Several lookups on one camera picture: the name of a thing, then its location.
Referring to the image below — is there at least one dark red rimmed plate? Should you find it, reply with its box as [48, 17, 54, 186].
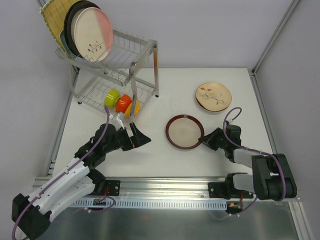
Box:
[165, 114, 205, 150]

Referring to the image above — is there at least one lime green bowl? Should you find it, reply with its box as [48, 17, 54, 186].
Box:
[104, 88, 121, 109]

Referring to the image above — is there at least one aluminium frame post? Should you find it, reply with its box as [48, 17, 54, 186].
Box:
[251, 0, 302, 76]
[35, 0, 48, 9]

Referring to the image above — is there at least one light blue divided plate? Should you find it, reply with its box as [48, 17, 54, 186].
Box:
[60, 30, 69, 54]

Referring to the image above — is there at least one yellow bowl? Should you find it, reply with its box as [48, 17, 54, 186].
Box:
[122, 98, 141, 118]

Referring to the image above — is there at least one aluminium right frame post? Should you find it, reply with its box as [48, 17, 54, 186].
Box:
[251, 0, 302, 76]

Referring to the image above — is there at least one black rimmed round plate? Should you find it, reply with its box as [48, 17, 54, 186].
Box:
[63, 15, 73, 56]

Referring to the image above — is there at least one beige bird round plate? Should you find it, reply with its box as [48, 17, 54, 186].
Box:
[195, 82, 233, 113]

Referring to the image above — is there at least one pink white round plate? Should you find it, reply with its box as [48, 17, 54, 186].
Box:
[71, 7, 114, 63]

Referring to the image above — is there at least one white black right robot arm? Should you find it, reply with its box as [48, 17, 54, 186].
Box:
[198, 124, 298, 201]

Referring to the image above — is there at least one woven bamboo tray plate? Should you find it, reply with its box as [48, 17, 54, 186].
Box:
[40, 0, 78, 54]

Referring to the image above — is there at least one stainless steel dish rack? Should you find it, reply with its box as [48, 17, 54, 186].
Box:
[56, 29, 160, 112]

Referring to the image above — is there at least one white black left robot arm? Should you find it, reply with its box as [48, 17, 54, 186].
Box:
[11, 123, 151, 240]

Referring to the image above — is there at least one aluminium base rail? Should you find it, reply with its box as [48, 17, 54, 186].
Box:
[29, 176, 301, 202]

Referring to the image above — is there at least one white slotted cable duct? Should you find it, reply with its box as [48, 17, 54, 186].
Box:
[71, 197, 227, 211]

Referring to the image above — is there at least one orange bowl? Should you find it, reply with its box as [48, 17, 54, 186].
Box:
[115, 94, 132, 113]

